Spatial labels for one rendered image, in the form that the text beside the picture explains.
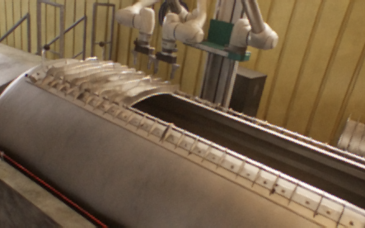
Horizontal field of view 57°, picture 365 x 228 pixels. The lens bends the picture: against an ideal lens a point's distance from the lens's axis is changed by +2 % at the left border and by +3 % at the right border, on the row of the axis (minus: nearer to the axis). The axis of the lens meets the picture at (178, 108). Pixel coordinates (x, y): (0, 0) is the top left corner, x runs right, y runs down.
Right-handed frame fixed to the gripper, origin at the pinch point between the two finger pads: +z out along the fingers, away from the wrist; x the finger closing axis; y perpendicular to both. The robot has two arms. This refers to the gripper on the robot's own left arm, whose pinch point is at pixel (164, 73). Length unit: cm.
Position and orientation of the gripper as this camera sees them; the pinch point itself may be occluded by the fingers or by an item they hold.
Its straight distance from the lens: 216.4
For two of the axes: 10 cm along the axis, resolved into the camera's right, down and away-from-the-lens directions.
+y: -5.7, 2.1, -8.0
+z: -1.6, 9.2, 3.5
